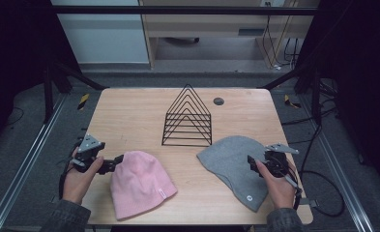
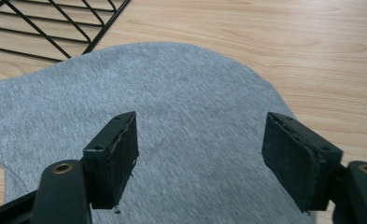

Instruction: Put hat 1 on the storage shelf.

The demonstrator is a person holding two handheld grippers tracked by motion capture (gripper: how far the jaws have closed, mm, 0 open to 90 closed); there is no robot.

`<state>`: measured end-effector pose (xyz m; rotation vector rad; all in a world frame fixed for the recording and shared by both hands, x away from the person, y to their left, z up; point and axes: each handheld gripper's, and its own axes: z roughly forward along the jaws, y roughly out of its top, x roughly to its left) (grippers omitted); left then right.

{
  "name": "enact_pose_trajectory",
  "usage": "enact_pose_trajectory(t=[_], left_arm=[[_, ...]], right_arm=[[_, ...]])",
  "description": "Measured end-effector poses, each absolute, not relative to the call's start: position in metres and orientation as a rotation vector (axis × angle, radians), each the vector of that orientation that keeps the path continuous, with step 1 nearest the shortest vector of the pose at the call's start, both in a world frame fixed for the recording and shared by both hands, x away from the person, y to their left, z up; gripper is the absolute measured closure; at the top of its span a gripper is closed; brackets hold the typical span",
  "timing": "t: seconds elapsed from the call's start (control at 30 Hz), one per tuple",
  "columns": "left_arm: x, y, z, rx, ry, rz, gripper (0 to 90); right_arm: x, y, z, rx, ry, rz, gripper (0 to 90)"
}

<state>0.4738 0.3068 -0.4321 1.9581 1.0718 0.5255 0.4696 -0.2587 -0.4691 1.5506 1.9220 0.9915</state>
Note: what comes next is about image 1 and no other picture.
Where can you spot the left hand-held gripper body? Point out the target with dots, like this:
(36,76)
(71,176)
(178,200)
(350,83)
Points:
(89,146)

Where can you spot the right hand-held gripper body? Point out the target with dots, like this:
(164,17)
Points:
(277,161)

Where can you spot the grey knit beanie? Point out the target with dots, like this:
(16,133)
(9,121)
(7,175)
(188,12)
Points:
(232,164)

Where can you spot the pink knit beanie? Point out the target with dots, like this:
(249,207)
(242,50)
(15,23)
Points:
(139,185)

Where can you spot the person's right hand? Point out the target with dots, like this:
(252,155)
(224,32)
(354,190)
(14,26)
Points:
(281,191)

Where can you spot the person's left hand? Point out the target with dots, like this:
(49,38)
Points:
(76,185)

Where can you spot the yellow black tape strip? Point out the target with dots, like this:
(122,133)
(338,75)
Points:
(289,101)
(83,101)

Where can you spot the grey round table grommet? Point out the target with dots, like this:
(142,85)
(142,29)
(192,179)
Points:
(219,101)

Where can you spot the black metal stand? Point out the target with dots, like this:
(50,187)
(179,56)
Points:
(306,80)
(81,77)

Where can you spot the dark curtain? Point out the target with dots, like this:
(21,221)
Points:
(361,80)
(13,64)

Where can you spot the white cabinet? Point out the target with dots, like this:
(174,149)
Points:
(107,35)

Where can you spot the black overhead crossbar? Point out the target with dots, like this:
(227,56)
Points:
(178,10)

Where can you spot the aluminium floor rail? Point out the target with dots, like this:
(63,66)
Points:
(26,161)
(337,161)

